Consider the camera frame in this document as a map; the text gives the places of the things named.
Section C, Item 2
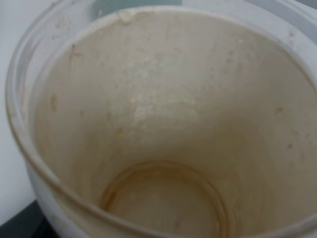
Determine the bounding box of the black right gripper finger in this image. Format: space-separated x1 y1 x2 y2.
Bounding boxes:
0 201 53 238

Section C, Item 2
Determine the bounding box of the blue sleeved paper cup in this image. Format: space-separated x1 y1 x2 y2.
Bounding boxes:
5 0 317 238

